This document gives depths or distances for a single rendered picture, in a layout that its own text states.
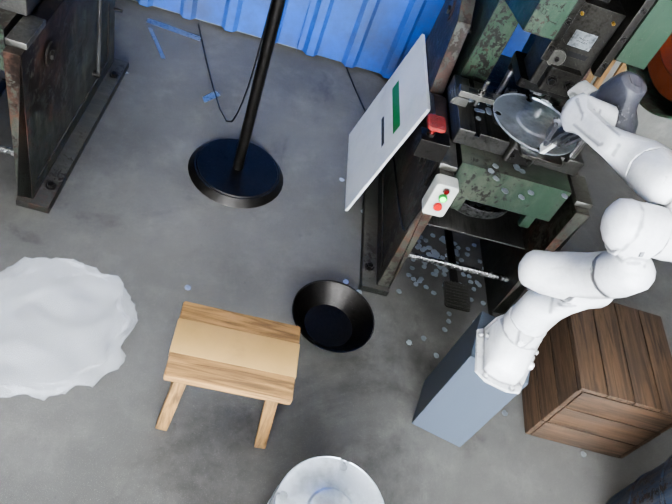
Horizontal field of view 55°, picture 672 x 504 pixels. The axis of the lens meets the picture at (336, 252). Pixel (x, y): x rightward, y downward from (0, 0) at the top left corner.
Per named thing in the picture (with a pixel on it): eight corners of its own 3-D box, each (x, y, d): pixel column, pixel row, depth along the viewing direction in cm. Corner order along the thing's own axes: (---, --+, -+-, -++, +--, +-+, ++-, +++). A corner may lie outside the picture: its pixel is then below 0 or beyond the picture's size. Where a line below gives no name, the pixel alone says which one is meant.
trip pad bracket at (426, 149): (427, 188, 212) (452, 144, 197) (399, 181, 210) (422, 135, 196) (426, 176, 216) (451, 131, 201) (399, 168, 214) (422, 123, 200)
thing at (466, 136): (574, 176, 219) (585, 163, 214) (452, 141, 210) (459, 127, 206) (559, 121, 238) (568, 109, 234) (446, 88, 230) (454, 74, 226)
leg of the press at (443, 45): (387, 297, 247) (498, 114, 181) (358, 290, 245) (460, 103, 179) (388, 142, 307) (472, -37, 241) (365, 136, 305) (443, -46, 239)
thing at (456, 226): (523, 249, 240) (524, 248, 240) (415, 221, 232) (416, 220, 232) (510, 173, 268) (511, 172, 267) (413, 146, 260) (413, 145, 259)
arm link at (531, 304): (574, 348, 176) (630, 297, 158) (512, 331, 173) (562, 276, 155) (568, 315, 183) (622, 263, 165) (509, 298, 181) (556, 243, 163)
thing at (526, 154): (541, 195, 206) (564, 164, 196) (501, 184, 203) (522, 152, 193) (530, 144, 222) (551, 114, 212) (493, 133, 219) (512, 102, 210)
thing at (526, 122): (566, 109, 218) (568, 107, 218) (583, 166, 199) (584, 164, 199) (488, 85, 213) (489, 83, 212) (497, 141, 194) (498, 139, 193)
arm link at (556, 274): (630, 304, 145) (556, 282, 142) (570, 305, 169) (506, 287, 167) (639, 256, 146) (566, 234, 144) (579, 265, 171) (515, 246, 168)
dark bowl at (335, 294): (367, 370, 223) (373, 360, 218) (282, 352, 218) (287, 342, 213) (369, 300, 243) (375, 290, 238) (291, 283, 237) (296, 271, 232)
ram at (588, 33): (574, 103, 199) (634, 19, 178) (530, 90, 197) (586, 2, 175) (564, 71, 211) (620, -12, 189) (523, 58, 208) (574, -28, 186)
